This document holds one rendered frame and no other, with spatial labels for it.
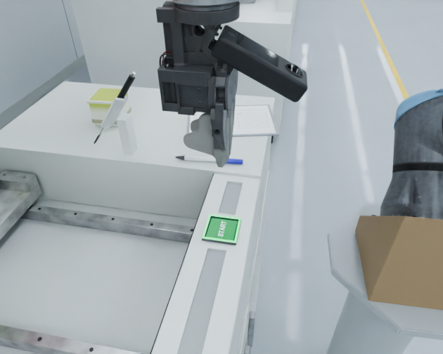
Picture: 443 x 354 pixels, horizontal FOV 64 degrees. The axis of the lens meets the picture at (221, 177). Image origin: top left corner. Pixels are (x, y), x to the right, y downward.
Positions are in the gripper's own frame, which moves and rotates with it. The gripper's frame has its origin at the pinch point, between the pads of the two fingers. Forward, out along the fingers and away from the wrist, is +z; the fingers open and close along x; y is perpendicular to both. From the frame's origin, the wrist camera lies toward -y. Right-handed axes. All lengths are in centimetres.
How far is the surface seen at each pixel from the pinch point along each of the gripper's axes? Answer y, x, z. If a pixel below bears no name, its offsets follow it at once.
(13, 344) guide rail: 31.3, 19.0, 27.2
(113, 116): 26.0, -17.5, 5.4
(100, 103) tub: 34.0, -27.0, 7.9
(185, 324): 2.2, 16.9, 15.0
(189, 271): 3.9, 9.0, 14.7
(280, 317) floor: -15, -44, 111
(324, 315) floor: -33, -48, 111
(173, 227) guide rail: 13.0, -8.9, 25.7
